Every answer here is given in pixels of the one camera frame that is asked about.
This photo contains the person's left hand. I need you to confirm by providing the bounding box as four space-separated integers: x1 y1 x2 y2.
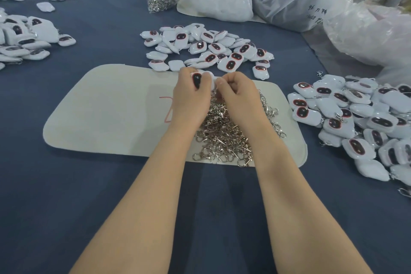
170 67 214 131

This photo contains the person's right hand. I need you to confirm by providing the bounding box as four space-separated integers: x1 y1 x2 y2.
214 71 271 140

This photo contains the white fob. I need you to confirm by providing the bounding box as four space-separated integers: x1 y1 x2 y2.
190 69 217 92

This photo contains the pile of metal clasps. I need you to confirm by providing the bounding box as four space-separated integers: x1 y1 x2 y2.
193 91 288 167

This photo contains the pile of finished fobs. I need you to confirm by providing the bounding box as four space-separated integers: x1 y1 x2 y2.
287 73 411 197

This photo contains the person's right forearm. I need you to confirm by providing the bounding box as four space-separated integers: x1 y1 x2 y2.
250 129 373 274

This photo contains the person's left forearm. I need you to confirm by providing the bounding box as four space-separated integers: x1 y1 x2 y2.
69 125 203 274

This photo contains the thin red thread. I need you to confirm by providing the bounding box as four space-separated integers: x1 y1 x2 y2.
159 96 174 124

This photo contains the cream felt work mat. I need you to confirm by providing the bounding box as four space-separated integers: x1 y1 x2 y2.
43 64 308 168

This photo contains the crumpled clear plastic bag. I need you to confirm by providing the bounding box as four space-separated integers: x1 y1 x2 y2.
323 1 411 86

